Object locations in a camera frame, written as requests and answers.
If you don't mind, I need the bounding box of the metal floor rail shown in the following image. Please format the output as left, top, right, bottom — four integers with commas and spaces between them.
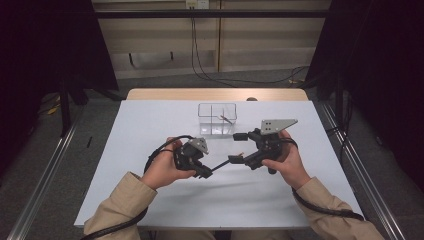
6, 105, 86, 240
319, 99, 407, 240

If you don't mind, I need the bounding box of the person's left hand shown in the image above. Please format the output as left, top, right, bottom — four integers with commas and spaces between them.
139, 136, 198, 191

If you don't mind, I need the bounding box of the black curtain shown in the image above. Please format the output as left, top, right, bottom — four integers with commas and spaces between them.
304, 0, 424, 183
0, 0, 120, 168

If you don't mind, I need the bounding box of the black wall cable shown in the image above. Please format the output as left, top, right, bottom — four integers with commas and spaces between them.
193, 7, 309, 85
190, 7, 309, 88

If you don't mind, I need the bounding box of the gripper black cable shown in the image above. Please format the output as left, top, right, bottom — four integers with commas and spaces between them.
79, 134, 195, 240
281, 136, 366, 222

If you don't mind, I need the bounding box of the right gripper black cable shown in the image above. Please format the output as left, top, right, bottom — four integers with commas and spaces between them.
281, 136, 366, 222

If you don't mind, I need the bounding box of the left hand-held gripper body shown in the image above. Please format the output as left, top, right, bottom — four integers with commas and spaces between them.
173, 137, 210, 172

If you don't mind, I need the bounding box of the yellow floor cable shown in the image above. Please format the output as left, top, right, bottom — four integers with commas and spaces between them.
45, 94, 62, 116

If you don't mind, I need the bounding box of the clear plastic organizer box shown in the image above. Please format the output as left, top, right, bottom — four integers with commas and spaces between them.
197, 102, 238, 136

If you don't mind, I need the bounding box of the person's right hand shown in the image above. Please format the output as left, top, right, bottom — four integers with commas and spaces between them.
261, 129, 311, 191

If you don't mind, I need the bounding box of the white wall socket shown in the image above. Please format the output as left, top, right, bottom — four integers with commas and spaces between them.
185, 0, 211, 10

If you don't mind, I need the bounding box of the white table sheet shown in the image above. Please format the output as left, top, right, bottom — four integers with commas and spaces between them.
73, 99, 365, 230

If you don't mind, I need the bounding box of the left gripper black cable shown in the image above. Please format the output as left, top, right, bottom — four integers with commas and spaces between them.
79, 134, 195, 240

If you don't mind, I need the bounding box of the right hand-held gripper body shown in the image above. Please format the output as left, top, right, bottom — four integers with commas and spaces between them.
244, 118, 299, 175

